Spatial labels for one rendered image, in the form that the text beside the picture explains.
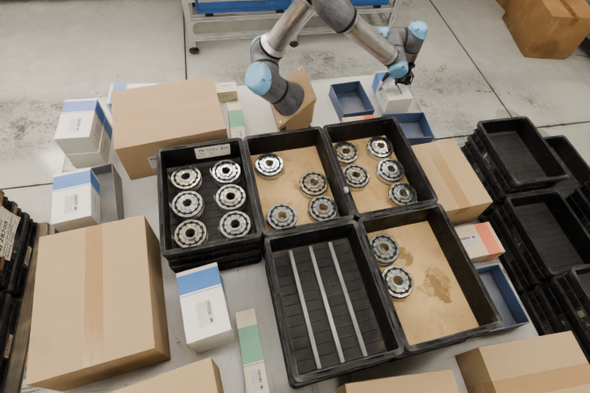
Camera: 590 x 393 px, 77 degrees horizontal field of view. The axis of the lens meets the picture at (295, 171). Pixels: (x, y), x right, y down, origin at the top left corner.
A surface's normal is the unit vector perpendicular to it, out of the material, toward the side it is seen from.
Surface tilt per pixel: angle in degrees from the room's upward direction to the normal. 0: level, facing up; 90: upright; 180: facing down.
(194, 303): 0
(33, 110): 0
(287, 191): 0
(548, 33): 90
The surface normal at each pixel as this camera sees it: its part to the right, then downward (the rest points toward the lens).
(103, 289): 0.07, -0.57
